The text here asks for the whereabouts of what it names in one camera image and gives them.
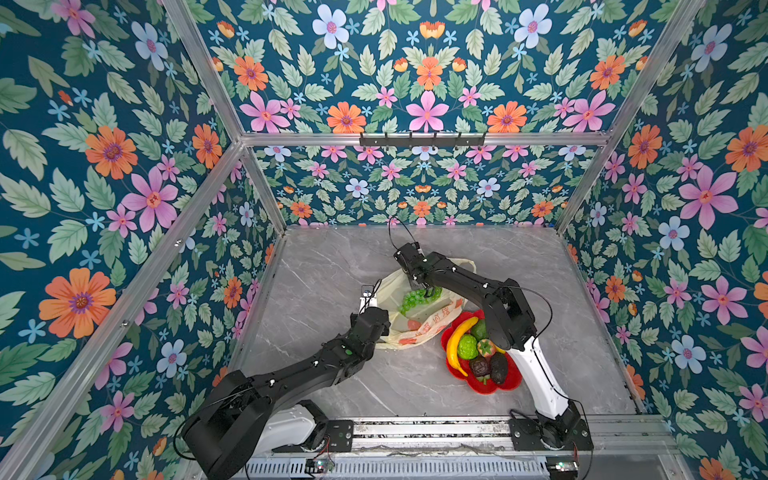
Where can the aluminium frame corner post right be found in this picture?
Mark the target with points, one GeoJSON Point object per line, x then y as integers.
{"type": "Point", "coordinates": [682, 18]}

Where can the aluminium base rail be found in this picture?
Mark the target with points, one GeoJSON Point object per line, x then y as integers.
{"type": "Point", "coordinates": [297, 445]}

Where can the dark avocado fake fruit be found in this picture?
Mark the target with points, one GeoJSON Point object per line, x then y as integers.
{"type": "Point", "coordinates": [499, 369]}

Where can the aluminium frame corner post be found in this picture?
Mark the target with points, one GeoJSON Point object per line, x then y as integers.
{"type": "Point", "coordinates": [682, 18]}
{"type": "Point", "coordinates": [190, 36]}

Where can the yellow printed plastic bag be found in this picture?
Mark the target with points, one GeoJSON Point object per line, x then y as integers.
{"type": "Point", "coordinates": [416, 315]}

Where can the black hook rack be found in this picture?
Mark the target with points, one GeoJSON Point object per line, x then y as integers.
{"type": "Point", "coordinates": [409, 140]}

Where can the red flower-shaped plate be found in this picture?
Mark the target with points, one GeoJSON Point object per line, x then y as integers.
{"type": "Point", "coordinates": [484, 385]}

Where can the orange yellow fake banana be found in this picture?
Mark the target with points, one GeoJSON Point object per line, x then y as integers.
{"type": "Point", "coordinates": [454, 341]}

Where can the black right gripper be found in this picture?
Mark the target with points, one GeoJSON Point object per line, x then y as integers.
{"type": "Point", "coordinates": [409, 277]}

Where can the red fake strawberry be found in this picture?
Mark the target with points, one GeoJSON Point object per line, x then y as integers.
{"type": "Point", "coordinates": [486, 348]}

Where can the aluminium frame corner post left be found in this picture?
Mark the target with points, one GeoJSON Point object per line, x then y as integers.
{"type": "Point", "coordinates": [190, 36]}

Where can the aluminium frame back crossbar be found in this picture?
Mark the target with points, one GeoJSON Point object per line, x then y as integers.
{"type": "Point", "coordinates": [524, 139]}

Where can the light green fake fruit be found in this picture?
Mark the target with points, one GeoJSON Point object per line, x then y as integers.
{"type": "Point", "coordinates": [467, 347]}

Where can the aluminium frame left crossbar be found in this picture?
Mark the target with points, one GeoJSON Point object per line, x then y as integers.
{"type": "Point", "coordinates": [51, 419]}

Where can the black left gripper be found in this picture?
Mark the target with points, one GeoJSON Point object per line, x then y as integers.
{"type": "Point", "coordinates": [387, 324]}

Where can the green fake grape bunch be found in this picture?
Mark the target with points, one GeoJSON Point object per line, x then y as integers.
{"type": "Point", "coordinates": [418, 298]}

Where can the green fake lime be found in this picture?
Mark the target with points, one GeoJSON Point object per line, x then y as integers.
{"type": "Point", "coordinates": [479, 330]}

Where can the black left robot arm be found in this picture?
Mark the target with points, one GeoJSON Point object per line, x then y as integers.
{"type": "Point", "coordinates": [223, 433]}

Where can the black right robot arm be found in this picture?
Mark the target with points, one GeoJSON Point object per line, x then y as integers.
{"type": "Point", "coordinates": [510, 323]}

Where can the aluminium frame crossbar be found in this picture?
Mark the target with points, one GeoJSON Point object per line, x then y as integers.
{"type": "Point", "coordinates": [524, 139]}
{"type": "Point", "coordinates": [51, 419]}

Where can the dark brown fake fruit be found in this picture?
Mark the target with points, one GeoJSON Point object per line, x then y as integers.
{"type": "Point", "coordinates": [480, 368]}

